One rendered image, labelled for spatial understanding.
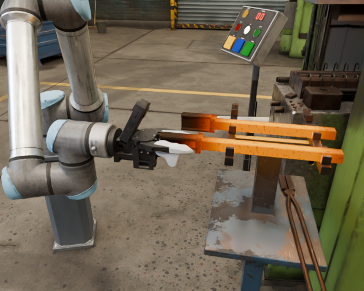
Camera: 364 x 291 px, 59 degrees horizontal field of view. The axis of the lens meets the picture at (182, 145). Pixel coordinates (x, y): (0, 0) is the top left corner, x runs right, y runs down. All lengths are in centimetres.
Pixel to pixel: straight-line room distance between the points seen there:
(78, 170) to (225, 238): 43
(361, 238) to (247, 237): 53
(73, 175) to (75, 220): 98
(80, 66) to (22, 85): 36
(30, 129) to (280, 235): 74
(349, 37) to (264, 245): 110
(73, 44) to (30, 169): 50
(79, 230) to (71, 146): 110
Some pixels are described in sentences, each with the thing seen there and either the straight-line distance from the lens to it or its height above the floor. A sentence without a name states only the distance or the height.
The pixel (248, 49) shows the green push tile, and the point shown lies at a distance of 183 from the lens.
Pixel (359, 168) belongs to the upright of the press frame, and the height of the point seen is 78.
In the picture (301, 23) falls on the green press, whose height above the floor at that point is 59.
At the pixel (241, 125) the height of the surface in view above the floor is 101.
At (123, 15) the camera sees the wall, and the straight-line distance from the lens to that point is 1013.
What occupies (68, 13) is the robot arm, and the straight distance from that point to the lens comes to 115.
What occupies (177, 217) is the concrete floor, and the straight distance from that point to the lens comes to 210.
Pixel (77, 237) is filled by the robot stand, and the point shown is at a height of 8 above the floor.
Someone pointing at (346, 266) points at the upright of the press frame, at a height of 41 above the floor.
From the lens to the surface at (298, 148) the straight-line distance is 77.
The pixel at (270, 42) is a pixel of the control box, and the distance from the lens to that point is 183.
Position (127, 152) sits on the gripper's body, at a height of 97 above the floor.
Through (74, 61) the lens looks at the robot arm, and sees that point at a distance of 131.
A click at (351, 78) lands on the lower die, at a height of 99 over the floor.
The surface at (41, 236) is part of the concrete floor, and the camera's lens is 214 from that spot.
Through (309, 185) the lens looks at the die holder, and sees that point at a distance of 145.
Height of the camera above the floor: 137
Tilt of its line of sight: 28 degrees down
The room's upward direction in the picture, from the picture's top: straight up
